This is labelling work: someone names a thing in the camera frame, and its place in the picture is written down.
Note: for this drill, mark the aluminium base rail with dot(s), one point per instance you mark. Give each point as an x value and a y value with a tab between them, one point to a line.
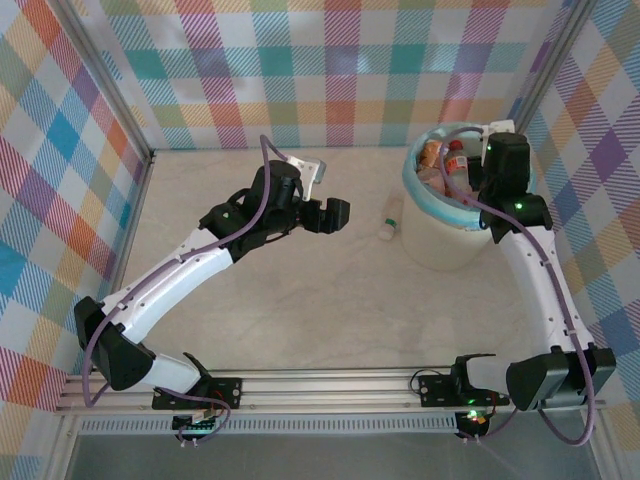
325	392

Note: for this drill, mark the right control board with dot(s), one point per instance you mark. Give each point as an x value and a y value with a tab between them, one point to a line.
472	417

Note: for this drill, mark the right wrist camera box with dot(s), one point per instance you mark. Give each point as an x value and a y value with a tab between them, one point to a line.
502	126

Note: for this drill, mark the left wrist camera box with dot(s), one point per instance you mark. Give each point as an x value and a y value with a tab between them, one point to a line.
310	167

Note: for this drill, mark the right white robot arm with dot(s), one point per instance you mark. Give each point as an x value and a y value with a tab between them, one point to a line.
540	280

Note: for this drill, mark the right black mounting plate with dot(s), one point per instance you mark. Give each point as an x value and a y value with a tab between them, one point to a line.
435	390

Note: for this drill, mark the control board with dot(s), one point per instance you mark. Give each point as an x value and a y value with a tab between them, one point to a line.
472	417
195	425

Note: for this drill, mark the black mounting plate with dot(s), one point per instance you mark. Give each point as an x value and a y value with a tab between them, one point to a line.
435	390
225	390

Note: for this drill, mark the red cap bottle red-gold label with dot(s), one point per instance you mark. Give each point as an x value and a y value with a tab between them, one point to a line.
457	162

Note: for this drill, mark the white plastic waste bin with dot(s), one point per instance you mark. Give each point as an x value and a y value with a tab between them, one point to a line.
440	245

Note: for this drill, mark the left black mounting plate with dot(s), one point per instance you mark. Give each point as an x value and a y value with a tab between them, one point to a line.
225	390

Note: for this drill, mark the light blue bin liner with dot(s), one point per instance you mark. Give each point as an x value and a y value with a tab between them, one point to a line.
435	207

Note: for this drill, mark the orange label bottle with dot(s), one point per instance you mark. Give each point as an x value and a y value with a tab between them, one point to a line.
431	152

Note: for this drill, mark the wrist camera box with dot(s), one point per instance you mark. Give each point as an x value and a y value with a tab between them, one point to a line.
310	167
502	126

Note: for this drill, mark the clear bottle cream green label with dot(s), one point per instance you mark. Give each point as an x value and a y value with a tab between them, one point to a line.
391	220

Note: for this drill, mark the left control board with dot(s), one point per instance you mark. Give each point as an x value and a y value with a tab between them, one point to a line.
195	425

